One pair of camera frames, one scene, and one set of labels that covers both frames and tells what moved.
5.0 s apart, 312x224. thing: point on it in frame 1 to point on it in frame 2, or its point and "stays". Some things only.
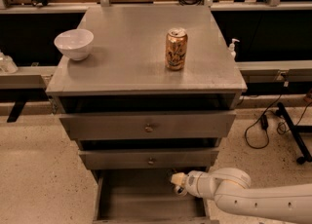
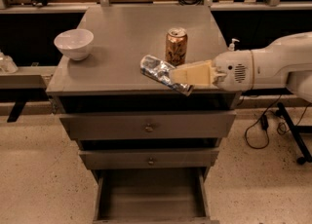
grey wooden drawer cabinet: (153, 98) stays
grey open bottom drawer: (145, 196) stays
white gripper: (190, 182) to (232, 69)
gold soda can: (175, 49) stays
